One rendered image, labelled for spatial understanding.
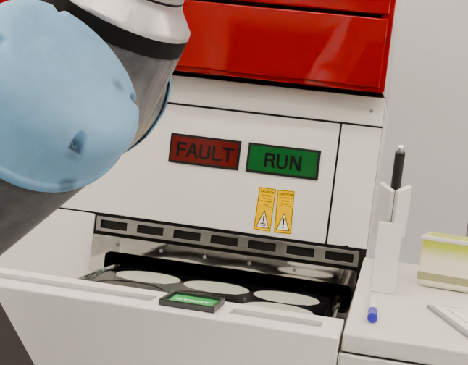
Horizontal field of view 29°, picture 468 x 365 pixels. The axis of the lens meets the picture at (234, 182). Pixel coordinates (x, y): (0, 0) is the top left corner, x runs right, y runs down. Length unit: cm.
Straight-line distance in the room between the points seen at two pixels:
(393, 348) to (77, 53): 43
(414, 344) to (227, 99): 73
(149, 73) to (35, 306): 34
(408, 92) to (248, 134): 152
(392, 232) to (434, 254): 12
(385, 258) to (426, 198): 184
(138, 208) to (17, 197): 99
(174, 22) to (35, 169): 18
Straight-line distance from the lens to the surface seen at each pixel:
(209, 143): 148
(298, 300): 136
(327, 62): 142
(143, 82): 65
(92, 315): 89
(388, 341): 85
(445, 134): 295
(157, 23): 64
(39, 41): 55
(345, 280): 146
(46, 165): 52
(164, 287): 134
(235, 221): 148
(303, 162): 146
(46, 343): 92
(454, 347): 86
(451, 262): 122
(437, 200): 295
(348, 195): 146
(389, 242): 111
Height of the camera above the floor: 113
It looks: 3 degrees down
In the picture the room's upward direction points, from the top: 7 degrees clockwise
